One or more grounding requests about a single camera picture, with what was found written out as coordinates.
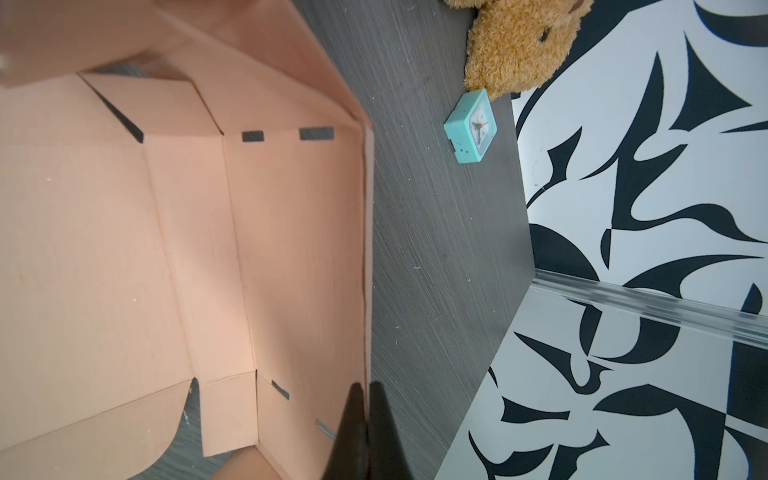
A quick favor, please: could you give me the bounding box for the salmon cardboard box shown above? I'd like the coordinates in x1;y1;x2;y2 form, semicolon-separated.
1;1;374;479

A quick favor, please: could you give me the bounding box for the brown teddy bear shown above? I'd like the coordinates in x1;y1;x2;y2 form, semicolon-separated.
445;0;593;100

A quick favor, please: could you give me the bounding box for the small teal alarm clock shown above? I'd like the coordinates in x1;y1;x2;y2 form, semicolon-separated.
443;89;498;164

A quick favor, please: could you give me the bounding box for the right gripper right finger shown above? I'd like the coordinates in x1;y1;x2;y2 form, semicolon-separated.
368;381;412;480

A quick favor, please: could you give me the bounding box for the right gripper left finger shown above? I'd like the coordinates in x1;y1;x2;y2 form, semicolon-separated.
322;383;368;480

